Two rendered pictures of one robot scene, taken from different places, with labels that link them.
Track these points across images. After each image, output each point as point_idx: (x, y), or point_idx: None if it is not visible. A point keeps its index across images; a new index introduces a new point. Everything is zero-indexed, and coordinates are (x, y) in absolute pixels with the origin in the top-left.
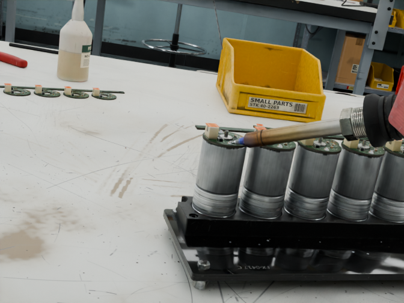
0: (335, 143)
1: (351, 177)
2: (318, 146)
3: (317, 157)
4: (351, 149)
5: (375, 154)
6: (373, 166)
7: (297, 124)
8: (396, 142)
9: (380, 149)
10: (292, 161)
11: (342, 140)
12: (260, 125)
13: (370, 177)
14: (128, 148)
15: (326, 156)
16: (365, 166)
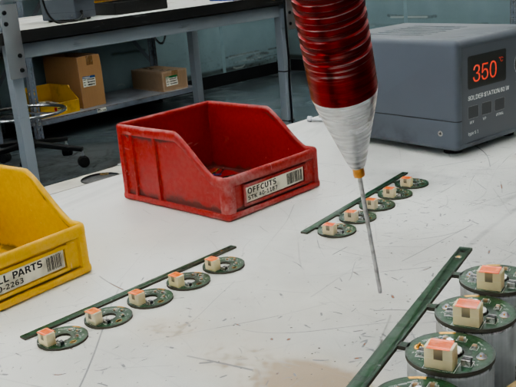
0: (449, 332)
1: (498, 372)
2: (471, 360)
3: (483, 380)
4: (485, 328)
5: (514, 315)
6: (515, 335)
7: (65, 290)
8: (501, 276)
9: (490, 299)
10: (176, 368)
11: (160, 282)
12: (49, 332)
13: (515, 355)
14: None
15: (492, 368)
16: (511, 344)
